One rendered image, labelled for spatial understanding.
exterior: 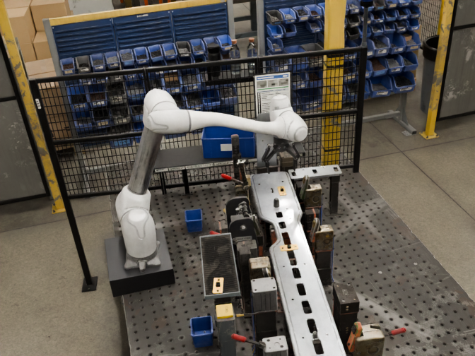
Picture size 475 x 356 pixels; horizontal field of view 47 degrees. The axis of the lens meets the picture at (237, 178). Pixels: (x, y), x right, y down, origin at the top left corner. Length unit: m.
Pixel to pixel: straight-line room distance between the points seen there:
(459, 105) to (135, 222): 3.80
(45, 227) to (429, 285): 3.06
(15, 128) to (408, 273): 3.07
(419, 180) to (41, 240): 3.16
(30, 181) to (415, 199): 3.14
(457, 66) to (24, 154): 3.84
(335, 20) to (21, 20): 4.16
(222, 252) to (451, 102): 3.73
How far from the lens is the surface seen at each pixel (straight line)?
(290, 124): 2.54
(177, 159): 3.26
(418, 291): 2.88
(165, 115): 2.50
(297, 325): 2.25
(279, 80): 3.26
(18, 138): 4.62
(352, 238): 3.14
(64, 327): 3.86
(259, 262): 2.40
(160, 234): 3.04
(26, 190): 4.86
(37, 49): 6.73
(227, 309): 2.10
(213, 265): 2.28
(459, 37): 5.39
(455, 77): 5.55
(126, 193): 2.88
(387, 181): 4.91
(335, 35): 3.28
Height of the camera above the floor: 2.67
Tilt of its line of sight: 33 degrees down
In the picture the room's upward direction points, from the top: 4 degrees counter-clockwise
